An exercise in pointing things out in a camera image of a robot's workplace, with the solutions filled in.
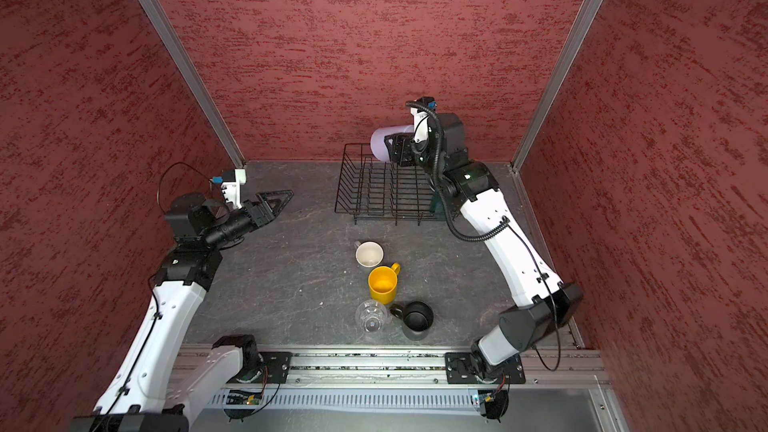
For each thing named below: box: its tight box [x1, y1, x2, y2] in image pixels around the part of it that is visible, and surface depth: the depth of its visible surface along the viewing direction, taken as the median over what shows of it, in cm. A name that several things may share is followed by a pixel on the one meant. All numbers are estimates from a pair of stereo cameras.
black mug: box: [390, 301, 434, 341], surface depth 79 cm
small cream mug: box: [354, 240, 385, 268], surface depth 89 cm
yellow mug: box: [368, 262, 401, 305], surface depth 84 cm
